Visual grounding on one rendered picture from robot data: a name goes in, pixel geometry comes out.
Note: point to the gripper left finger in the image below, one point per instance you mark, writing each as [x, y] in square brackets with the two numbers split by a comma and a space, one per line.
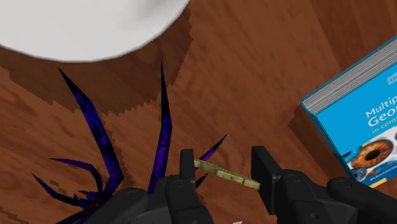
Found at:
[180, 192]

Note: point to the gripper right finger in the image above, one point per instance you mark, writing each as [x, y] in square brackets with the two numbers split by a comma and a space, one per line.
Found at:
[297, 198]

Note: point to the thin olive green strip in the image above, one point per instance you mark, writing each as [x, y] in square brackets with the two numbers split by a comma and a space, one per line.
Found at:
[226, 173]

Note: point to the purple toy spider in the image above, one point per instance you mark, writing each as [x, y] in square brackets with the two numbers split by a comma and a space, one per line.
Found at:
[102, 145]

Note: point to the blue book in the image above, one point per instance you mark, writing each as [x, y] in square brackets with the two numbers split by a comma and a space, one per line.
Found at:
[363, 124]

